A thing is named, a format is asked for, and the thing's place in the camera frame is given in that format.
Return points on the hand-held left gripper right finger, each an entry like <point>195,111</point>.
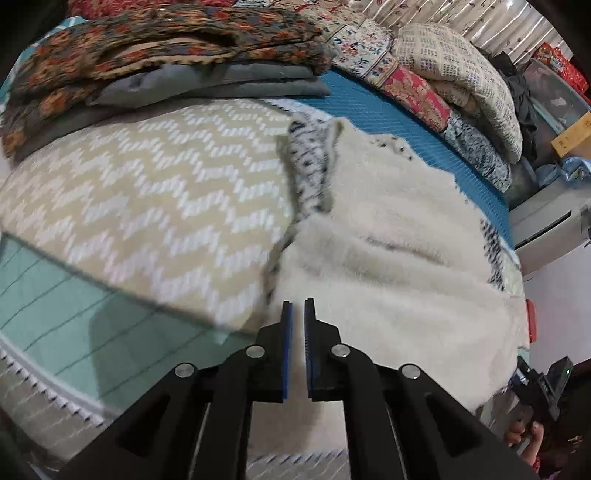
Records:
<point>308,350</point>

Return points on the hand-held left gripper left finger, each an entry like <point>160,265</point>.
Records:
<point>287,350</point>

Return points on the dark clothes pile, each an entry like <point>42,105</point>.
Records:
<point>519,92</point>

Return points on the person's right hand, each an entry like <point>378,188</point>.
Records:
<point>531,443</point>

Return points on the small red object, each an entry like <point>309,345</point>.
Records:
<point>532,321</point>

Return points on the white appliance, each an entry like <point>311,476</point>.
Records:
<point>545,221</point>

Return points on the beige chevron blanket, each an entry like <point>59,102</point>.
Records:
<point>138,194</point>

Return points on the light blue plastic bag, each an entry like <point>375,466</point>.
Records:
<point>572,170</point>

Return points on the blue woven mat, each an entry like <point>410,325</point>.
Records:
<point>392,120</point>

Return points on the yellow cardboard box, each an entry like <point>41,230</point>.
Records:
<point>575,138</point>

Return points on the grey folded garment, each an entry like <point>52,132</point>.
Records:
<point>231,78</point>

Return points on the floral patchwork quilt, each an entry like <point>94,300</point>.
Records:
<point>406,87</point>

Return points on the clear plastic storage box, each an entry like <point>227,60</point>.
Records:
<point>554,97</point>

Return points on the red patterned packet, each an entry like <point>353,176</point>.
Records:
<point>561,64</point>

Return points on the beige printed folded quilt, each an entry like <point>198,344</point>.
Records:
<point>452,60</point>

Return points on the orange floral knit garment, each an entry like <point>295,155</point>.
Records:
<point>161,37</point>

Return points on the beige floral curtain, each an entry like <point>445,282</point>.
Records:
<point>438,14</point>

